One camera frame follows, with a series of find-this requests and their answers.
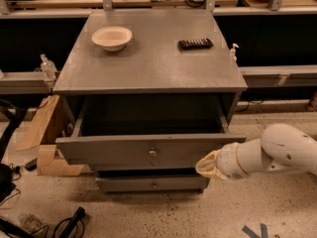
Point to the grey drawer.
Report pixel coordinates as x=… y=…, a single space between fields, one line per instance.
x=152 y=184
x=141 y=134

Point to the grey wooden drawer cabinet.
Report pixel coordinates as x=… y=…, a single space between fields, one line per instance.
x=151 y=65

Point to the grey lower drawer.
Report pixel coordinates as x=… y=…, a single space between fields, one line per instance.
x=152 y=184

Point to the grey top drawer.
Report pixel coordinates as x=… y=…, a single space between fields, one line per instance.
x=141 y=134

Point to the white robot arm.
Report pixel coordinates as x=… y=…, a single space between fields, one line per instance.
x=281 y=148

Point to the beige padded gripper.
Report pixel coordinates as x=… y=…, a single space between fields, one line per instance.
x=229 y=160

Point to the white pump bottle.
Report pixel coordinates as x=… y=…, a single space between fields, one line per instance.
x=233 y=51

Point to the crumpled clear plastic bottle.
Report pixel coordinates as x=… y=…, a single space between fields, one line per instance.
x=30 y=222

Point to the black remote control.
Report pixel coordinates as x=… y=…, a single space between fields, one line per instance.
x=195 y=44

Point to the brown cardboard box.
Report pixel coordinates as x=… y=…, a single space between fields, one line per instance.
x=48 y=123

